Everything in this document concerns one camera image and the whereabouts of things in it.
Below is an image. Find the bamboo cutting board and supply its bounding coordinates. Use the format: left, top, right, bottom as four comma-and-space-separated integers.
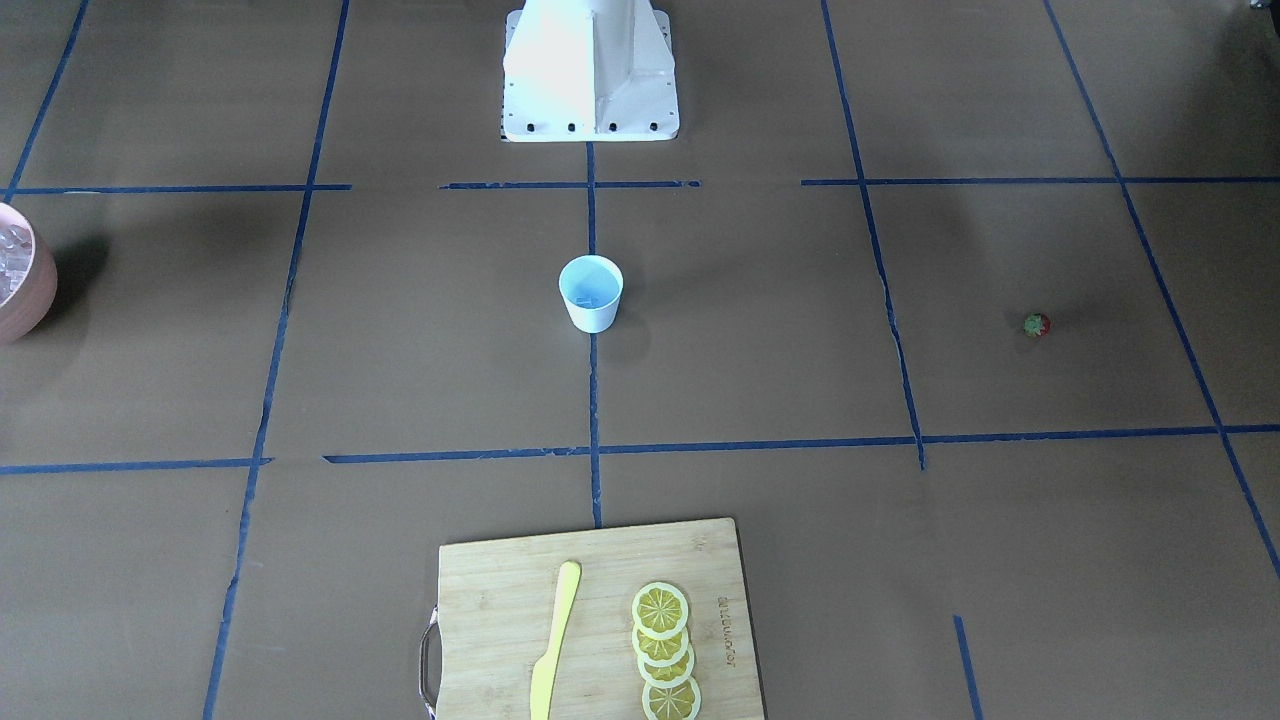
431, 518, 765, 719

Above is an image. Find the light blue plastic cup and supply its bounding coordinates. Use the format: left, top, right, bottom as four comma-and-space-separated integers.
557, 254, 625, 334

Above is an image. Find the red strawberry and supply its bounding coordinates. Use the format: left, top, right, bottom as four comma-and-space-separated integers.
1021, 313, 1052, 340

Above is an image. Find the yellow plastic knife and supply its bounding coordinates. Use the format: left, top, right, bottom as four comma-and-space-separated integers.
527, 560, 582, 719

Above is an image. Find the lemon slice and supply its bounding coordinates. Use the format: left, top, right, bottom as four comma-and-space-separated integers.
641, 676, 701, 720
636, 644, 696, 689
631, 625, 690, 667
631, 582, 690, 641

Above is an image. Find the pink ice bowl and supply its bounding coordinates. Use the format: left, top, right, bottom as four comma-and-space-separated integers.
1, 202, 58, 345

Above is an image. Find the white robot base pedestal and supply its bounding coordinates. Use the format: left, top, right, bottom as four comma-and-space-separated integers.
500, 1, 681, 143

